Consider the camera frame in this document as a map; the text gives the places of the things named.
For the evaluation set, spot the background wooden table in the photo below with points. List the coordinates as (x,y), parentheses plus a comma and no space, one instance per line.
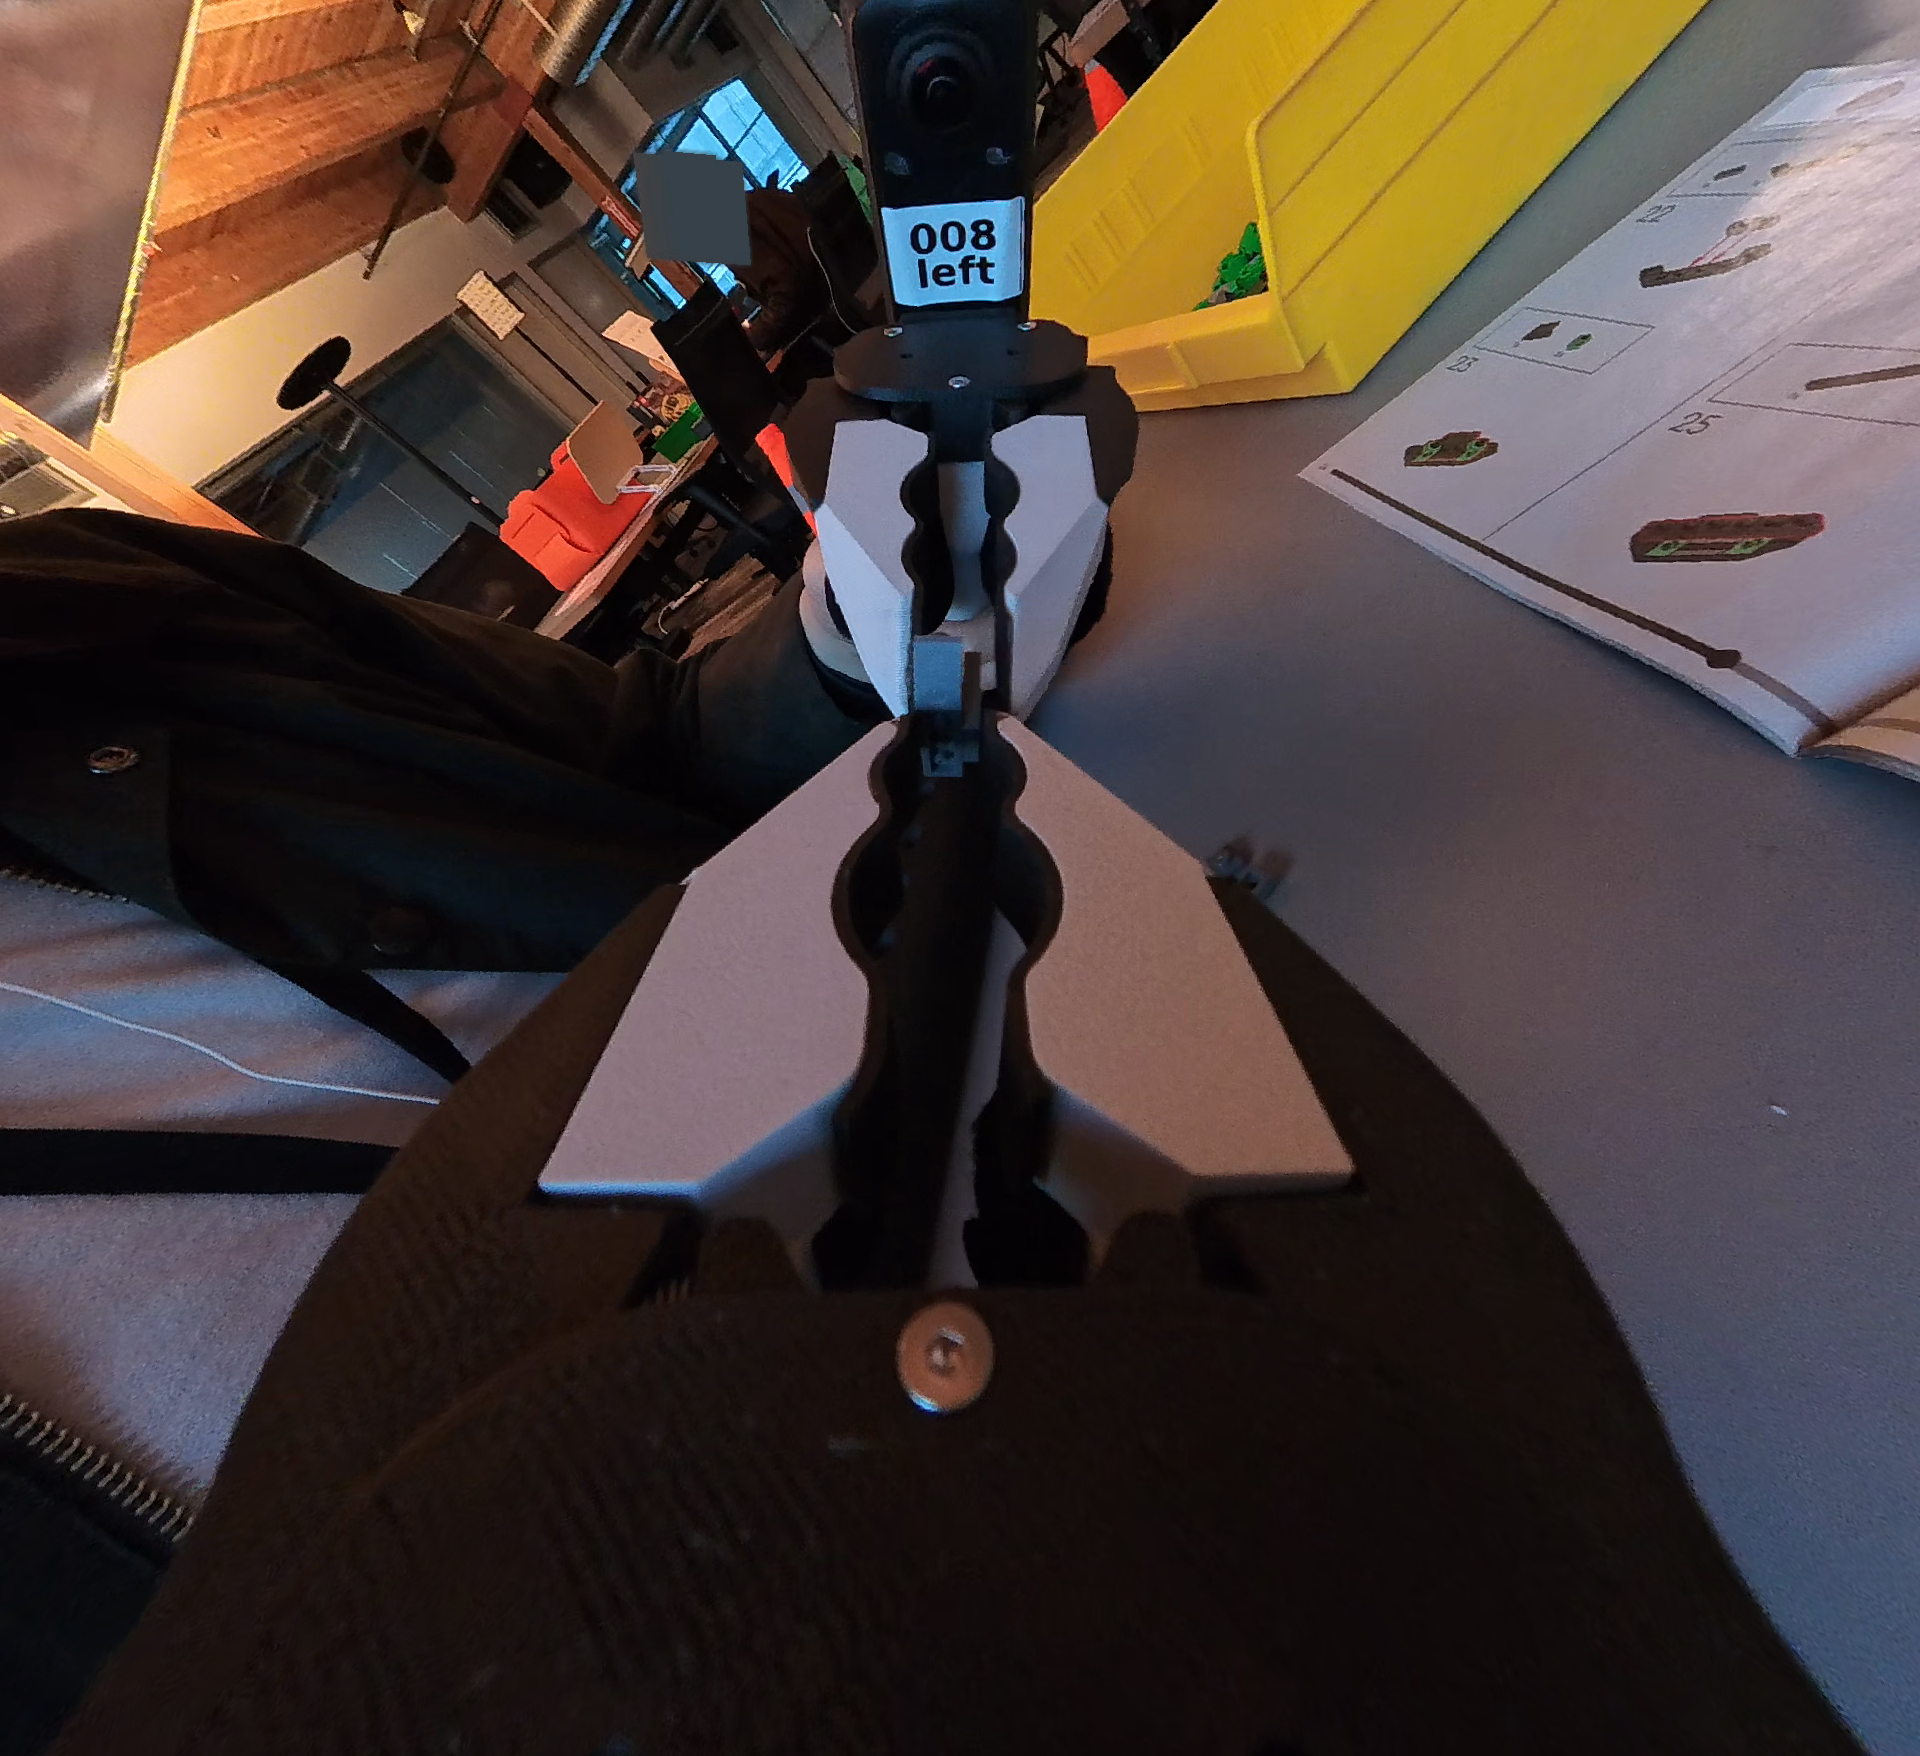
(630,544)

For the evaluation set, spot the green crate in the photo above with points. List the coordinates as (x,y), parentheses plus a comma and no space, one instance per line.
(680,437)

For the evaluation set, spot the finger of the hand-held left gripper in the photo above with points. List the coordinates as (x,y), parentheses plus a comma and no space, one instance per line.
(862,528)
(1054,528)

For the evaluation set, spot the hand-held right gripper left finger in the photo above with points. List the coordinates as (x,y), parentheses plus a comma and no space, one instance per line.
(719,1035)

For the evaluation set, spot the yellow parts bin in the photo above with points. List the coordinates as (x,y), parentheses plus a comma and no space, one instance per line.
(1501,19)

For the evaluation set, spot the dark brick with green tile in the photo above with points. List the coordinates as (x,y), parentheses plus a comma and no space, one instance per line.
(942,678)

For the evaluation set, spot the open instruction booklet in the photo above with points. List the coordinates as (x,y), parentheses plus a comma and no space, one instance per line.
(1725,330)

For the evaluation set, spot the green brick pieces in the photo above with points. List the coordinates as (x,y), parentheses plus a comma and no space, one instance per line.
(1236,272)

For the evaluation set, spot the person in dark jacket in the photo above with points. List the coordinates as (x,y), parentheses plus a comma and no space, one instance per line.
(152,1274)

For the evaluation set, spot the orange crate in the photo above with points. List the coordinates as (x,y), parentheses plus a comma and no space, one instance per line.
(562,544)

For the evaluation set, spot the tan cardboard box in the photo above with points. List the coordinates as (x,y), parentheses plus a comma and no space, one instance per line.
(610,444)

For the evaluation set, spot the person's left forearm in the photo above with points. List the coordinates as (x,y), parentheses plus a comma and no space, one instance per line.
(374,737)

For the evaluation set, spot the orange traffic cone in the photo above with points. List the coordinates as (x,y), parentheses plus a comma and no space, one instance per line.
(1107,101)

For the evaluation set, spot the black pendant lamp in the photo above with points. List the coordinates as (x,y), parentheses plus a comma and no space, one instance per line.
(314,371)

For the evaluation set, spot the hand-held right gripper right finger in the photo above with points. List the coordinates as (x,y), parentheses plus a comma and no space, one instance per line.
(1184,1035)

